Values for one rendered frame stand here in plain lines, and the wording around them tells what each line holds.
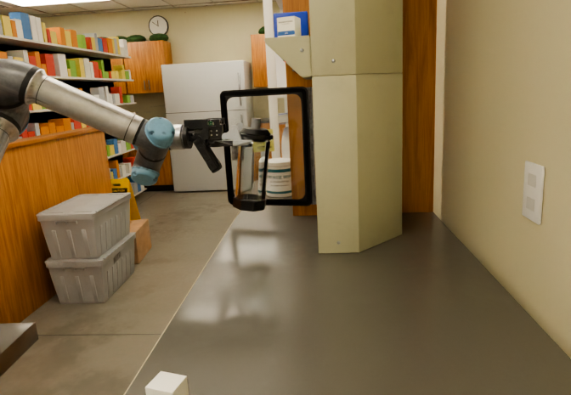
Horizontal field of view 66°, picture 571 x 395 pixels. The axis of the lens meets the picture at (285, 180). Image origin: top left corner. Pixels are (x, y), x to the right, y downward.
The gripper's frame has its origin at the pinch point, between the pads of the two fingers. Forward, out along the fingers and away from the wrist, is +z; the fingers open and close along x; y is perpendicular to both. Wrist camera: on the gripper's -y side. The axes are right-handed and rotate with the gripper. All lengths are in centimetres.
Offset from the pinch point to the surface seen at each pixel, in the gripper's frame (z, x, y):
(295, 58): 14.3, -15.1, 22.1
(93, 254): -134, 141, -88
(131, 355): -86, 80, -124
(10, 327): -44, -52, -30
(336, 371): 22, -66, -30
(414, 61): 51, 22, 22
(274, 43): 9.2, -15.2, 25.8
